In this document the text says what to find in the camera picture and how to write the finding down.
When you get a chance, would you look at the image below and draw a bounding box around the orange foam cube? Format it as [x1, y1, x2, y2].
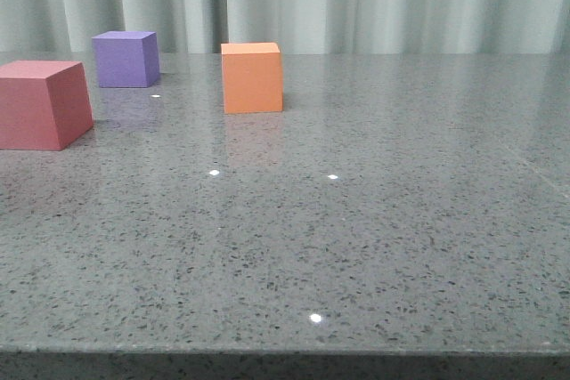
[221, 42, 283, 114]

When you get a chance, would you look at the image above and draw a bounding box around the purple foam cube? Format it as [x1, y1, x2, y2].
[92, 31, 160, 88]

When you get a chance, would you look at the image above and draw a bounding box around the red foam cube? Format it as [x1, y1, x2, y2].
[1, 61, 94, 150]

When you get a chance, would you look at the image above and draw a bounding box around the pale green curtain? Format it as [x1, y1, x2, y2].
[1, 0, 569, 53]

